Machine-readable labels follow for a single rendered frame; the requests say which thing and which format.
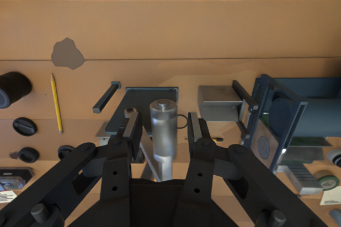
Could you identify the white paper note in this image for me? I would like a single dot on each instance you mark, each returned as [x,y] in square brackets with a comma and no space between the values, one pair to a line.
[335,195]

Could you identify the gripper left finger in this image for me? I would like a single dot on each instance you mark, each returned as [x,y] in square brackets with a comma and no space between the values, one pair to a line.
[57,175]

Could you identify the black cylindrical lens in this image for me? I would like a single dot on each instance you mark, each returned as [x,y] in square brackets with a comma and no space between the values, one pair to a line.
[8,87]

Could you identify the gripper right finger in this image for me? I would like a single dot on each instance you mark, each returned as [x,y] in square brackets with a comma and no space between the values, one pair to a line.
[244,170]

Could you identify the green tape roll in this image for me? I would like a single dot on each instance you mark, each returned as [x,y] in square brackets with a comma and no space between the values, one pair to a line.
[327,180]

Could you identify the white printed card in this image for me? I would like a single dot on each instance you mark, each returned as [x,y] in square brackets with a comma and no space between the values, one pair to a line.
[1,196]

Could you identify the silver lens barrel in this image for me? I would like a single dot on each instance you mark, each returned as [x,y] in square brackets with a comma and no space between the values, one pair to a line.
[163,130]

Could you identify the dark metal tray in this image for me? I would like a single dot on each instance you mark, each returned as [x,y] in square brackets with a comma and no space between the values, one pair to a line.
[8,177]

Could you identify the dark blue collimator body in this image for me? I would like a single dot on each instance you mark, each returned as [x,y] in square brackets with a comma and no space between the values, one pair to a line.
[320,116]

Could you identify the silver slanted rod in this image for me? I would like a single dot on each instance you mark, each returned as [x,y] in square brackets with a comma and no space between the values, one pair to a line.
[148,158]

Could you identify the dark blue square bar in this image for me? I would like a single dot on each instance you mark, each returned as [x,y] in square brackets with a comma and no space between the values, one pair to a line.
[105,97]

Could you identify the ribbed silver block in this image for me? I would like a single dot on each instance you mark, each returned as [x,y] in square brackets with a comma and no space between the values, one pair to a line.
[303,178]

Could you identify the black cap with ridge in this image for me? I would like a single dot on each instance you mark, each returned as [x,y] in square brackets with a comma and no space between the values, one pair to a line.
[24,126]

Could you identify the yellow pencil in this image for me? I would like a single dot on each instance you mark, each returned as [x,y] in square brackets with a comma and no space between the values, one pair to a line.
[56,103]

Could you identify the white and black cylinder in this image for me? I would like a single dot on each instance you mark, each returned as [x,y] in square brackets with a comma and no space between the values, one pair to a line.
[339,158]

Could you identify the black round lens cap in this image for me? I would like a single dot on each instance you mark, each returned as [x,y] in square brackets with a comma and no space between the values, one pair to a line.
[29,155]

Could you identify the grey reticle turret disc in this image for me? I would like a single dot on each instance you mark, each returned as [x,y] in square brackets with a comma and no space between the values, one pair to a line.
[263,147]

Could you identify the dark slide bar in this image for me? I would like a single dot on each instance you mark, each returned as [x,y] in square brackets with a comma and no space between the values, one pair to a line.
[244,93]

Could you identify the grey metal block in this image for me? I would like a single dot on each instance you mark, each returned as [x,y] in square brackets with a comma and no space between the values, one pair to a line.
[218,102]

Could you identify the dark blue flat tray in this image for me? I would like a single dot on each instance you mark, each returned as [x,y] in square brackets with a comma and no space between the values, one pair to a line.
[136,99]

